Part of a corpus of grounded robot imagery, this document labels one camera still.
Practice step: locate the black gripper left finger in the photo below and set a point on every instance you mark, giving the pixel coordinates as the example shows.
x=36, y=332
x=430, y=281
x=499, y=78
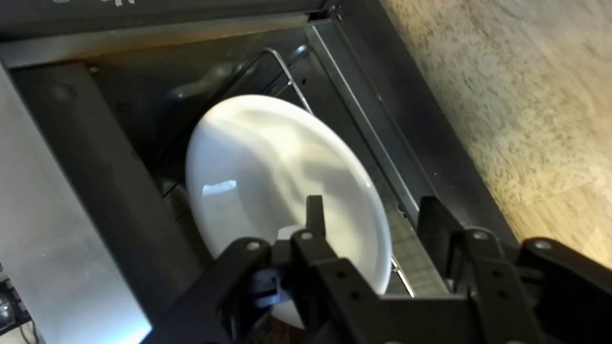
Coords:
x=306, y=279

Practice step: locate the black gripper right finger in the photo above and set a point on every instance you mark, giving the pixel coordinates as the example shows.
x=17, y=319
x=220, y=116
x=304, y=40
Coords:
x=509, y=286

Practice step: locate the white ceramic bowl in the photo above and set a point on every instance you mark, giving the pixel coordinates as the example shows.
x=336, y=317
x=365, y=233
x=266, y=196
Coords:
x=273, y=172

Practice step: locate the black toaster oven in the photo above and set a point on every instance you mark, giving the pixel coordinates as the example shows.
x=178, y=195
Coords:
x=126, y=191

